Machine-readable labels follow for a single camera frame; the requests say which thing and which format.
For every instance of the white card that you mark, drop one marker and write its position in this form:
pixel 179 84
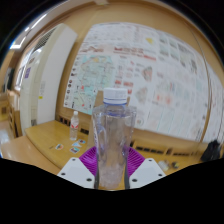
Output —
pixel 164 165

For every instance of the white standing air conditioner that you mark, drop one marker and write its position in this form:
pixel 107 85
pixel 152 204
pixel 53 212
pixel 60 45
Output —
pixel 50 76

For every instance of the large wall poster display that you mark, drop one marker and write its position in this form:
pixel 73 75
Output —
pixel 160 73

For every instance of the small colourful sticker card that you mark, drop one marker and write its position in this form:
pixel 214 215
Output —
pixel 59 146

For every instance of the group of wooden chairs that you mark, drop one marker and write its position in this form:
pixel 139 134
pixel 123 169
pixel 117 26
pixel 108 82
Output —
pixel 14 115

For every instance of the black bag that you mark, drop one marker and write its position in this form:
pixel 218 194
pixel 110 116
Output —
pixel 211 151

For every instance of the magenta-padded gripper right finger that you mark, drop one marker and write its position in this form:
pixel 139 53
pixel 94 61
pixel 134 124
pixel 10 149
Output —
pixel 147 171

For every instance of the small red-labelled water bottle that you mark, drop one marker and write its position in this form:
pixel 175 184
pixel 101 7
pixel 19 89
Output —
pixel 74 128

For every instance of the blue printed card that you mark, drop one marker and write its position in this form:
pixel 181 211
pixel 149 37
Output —
pixel 74 150
pixel 77 143

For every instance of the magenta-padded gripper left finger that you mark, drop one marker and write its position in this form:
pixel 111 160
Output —
pixel 77 171

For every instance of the small dark object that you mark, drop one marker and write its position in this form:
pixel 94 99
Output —
pixel 175 165

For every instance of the clear plastic water bottle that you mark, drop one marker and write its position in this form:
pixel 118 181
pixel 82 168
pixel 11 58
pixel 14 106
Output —
pixel 114 133

